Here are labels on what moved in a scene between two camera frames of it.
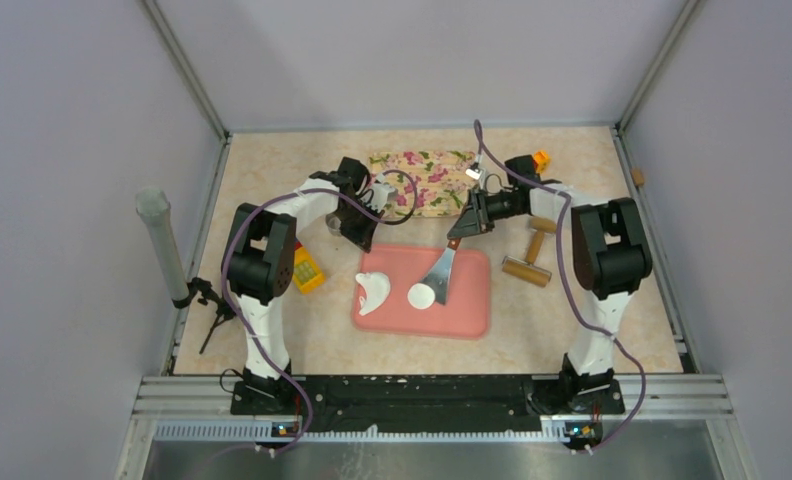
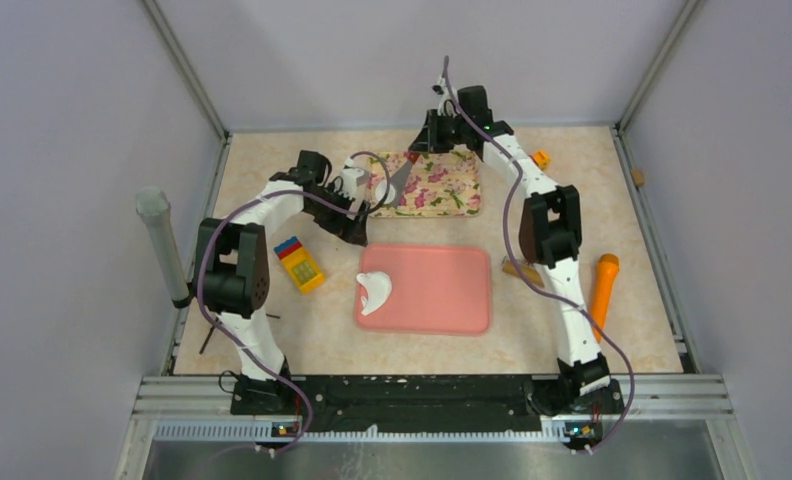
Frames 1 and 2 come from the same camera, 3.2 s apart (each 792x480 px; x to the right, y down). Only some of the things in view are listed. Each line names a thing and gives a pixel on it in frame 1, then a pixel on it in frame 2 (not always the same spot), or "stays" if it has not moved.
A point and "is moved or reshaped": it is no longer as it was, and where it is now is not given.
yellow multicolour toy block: x=306 y=274 stays
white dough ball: x=378 y=290 stays
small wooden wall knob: x=638 y=176 stays
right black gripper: x=474 y=218 → x=428 y=141
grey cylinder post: x=154 y=204 stays
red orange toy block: x=541 y=160 stays
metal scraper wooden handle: x=438 y=278 → x=398 y=179
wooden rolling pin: x=528 y=271 stays
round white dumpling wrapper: x=421 y=296 is moved or reshaped
